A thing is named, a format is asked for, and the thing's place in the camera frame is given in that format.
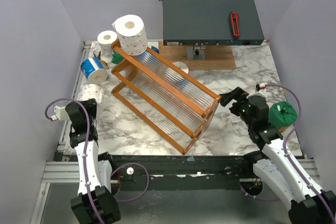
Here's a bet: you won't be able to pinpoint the green paper roll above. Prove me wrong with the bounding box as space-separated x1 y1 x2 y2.
268 101 298 132

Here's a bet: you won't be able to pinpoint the white red-dotted paper roll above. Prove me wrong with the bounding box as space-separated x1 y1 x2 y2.
112 15 148 56

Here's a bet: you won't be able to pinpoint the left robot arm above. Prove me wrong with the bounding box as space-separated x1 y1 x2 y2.
65 99 121 223

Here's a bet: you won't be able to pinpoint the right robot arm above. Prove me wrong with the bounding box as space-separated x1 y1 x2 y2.
220 84 335 223

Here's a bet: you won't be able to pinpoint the orange wooden shelf rack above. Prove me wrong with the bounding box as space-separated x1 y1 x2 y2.
111 40 221 155

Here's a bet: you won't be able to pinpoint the white roll behind shelf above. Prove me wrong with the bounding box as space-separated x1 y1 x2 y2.
173 62 189 74

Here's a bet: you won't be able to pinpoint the blue object behind shelf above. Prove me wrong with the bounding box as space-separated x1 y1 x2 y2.
151 46 160 54

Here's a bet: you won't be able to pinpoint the brown wooden board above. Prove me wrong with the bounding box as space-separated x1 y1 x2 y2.
159 42 236 71

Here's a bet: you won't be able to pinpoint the blue wrapped paper roll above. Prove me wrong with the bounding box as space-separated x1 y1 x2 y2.
80 57 108 85

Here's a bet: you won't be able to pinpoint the black yellow pliers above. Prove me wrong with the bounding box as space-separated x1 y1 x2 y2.
93 51 109 69

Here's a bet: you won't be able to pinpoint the small green object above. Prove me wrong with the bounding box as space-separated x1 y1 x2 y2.
111 51 124 64

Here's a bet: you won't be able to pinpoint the red black utility knife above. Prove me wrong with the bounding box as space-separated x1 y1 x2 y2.
229 12 240 39

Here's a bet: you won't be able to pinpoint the plain white paper roll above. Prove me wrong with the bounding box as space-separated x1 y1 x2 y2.
97 30 118 58

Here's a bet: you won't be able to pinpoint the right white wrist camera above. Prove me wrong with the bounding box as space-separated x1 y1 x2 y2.
255 83 268 98

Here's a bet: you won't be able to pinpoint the aluminium frame rail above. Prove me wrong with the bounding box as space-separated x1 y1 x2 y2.
30 41 92 224

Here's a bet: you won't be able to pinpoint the grey metal stand bracket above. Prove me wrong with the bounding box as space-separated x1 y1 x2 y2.
187 45 206 60

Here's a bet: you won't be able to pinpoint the dark grey rack-mount device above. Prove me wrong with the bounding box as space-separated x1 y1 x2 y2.
159 0 265 46

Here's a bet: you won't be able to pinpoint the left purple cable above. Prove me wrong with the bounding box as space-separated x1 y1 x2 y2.
44 98 150 224

